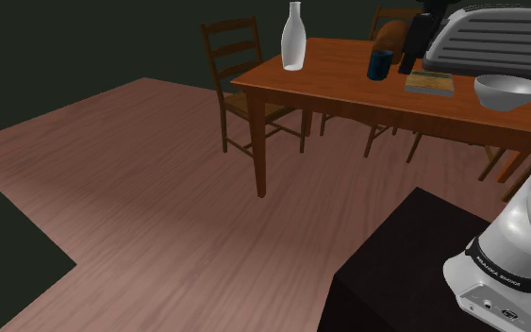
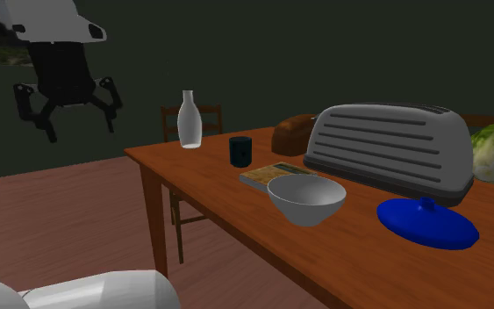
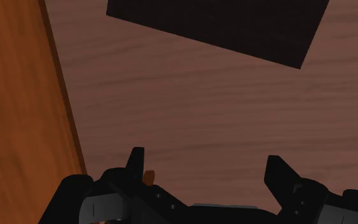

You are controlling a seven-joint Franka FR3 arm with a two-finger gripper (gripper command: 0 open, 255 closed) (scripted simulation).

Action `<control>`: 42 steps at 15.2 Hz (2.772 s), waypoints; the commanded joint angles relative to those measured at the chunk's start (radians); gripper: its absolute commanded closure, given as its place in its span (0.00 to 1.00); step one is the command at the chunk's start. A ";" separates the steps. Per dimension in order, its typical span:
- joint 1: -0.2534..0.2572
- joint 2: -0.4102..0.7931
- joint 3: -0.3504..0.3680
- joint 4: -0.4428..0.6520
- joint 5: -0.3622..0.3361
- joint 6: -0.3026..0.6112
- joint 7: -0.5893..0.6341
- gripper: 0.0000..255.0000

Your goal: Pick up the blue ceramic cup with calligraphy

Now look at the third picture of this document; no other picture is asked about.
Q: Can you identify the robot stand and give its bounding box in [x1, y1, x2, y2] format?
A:
[106, 0, 331, 70]

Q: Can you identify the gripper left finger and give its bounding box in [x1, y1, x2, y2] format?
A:
[38, 146, 189, 224]

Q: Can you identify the orange wooden table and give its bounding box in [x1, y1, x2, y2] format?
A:
[0, 0, 88, 224]

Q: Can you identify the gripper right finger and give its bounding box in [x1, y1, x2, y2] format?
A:
[263, 155, 358, 224]

